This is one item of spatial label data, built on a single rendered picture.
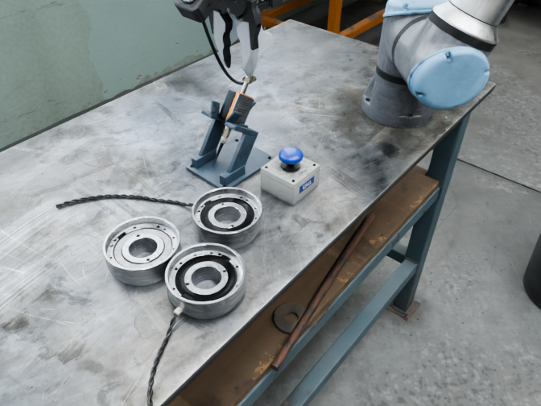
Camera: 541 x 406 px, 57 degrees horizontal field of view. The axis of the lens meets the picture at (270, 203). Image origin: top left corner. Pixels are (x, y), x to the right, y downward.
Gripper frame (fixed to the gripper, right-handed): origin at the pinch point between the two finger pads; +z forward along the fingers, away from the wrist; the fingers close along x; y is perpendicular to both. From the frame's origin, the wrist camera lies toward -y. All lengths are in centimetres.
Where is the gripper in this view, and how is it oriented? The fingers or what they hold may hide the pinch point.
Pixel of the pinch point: (235, 65)
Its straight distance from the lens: 82.1
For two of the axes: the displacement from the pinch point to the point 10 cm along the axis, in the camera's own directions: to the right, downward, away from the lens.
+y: 6.7, -4.8, 5.6
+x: -7.4, -4.4, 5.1
